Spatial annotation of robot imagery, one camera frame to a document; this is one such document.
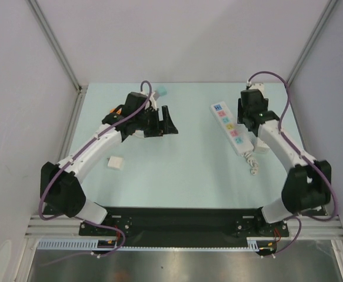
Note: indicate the right aluminium frame post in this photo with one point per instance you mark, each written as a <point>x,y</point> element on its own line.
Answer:
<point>316,32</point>

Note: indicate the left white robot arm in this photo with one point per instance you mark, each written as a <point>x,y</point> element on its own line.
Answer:
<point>60,186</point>

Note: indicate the white slotted cable duct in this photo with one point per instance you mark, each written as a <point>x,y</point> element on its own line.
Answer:
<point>107,245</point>

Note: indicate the left aluminium frame post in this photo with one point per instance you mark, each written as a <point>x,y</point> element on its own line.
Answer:
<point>53,41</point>

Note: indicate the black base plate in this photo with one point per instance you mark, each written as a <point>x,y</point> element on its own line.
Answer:
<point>191,227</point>

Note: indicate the aluminium frame post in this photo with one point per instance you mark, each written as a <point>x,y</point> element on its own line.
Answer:
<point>53,41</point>
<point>316,32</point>

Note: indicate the teal cube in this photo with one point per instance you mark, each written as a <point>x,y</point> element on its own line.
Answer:
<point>161,90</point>

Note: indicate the small white adapter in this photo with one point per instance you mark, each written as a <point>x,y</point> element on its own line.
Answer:
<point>115,163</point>

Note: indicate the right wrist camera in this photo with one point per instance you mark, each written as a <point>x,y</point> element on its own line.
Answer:
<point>258,86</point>

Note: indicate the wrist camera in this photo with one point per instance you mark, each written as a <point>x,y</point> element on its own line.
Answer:
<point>152,100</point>
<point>258,86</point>

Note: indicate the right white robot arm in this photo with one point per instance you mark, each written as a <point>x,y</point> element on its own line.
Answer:
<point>308,182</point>

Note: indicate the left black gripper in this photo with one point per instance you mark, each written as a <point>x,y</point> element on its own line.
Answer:
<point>163,127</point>

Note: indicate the white square socket adapter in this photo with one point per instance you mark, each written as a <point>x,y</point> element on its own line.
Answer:
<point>260,146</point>

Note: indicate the white colourful power strip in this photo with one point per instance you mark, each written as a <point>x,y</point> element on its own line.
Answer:
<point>235,134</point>

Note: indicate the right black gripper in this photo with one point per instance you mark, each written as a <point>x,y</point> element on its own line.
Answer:
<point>242,116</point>

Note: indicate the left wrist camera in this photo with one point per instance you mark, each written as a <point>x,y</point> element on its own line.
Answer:
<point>152,100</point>

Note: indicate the orange power strip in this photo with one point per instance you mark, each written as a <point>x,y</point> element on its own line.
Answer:
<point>117,110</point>

